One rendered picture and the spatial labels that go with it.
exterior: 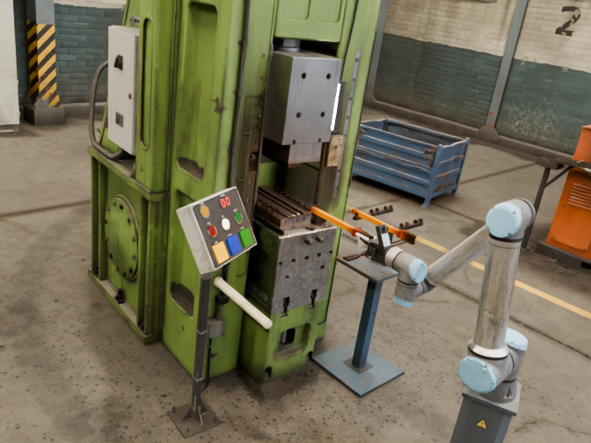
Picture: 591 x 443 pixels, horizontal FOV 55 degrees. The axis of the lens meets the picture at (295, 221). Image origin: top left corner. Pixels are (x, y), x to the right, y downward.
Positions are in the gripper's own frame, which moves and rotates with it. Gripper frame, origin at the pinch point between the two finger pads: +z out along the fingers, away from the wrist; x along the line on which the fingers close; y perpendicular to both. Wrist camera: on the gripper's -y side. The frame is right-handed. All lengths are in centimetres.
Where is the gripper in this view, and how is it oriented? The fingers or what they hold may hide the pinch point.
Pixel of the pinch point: (360, 232)
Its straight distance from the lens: 257.4
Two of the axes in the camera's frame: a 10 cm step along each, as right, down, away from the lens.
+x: 7.8, -1.4, 6.1
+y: -1.4, 9.1, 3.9
